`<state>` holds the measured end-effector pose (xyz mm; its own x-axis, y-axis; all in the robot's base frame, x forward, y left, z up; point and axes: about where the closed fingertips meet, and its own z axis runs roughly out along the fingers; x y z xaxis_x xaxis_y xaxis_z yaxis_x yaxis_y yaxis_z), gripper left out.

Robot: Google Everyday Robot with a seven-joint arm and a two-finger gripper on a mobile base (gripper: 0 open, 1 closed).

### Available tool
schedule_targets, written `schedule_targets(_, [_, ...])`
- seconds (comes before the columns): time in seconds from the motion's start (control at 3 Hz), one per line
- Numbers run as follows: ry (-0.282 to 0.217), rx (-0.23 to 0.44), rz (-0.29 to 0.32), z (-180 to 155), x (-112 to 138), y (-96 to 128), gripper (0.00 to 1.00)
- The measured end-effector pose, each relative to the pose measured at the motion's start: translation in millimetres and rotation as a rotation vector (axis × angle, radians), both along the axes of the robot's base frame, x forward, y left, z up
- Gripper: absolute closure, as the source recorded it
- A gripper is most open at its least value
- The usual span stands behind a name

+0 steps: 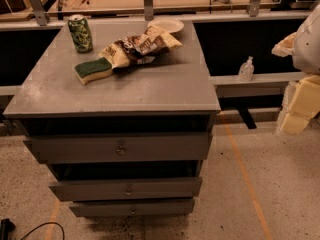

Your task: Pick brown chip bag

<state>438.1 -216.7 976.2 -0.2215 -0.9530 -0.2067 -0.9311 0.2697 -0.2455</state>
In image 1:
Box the grey metal rail frame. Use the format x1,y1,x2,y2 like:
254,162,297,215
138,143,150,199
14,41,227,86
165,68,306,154
0,0,320,130

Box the grey drawer cabinet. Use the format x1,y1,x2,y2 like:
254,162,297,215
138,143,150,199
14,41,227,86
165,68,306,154
3,19,222,218

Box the white paper plate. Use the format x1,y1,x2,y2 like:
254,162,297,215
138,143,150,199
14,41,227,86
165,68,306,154
148,18,184,33

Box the middle grey drawer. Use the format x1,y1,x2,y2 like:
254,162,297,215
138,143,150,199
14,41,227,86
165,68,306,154
49,177,202,201

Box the black floor cable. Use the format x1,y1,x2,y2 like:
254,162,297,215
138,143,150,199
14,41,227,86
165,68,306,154
0,218,66,240

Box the yellow foam blocks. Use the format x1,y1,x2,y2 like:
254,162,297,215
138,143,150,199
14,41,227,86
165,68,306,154
277,75,320,135

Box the grey drawer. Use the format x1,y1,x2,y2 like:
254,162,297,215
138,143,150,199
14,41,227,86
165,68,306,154
49,177,202,201
69,198,195,217
24,133,210,164

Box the green soda can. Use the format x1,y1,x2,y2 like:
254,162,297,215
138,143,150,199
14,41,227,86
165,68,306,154
68,14,93,53

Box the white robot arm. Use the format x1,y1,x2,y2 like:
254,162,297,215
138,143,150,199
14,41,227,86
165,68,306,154
272,5,320,75

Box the clear sanitizer bottle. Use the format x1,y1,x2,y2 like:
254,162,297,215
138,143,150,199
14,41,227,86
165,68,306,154
238,56,254,81

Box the bottom grey drawer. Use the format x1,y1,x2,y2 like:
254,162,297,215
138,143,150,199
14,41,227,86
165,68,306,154
69,198,195,217

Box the brown chip bag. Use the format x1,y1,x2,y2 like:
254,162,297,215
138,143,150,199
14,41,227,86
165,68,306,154
99,26,182,68

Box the top grey drawer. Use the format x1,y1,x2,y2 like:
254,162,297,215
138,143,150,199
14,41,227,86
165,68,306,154
24,133,210,164

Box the green yellow sponge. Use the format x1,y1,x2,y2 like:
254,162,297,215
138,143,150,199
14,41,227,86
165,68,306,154
75,58,113,85

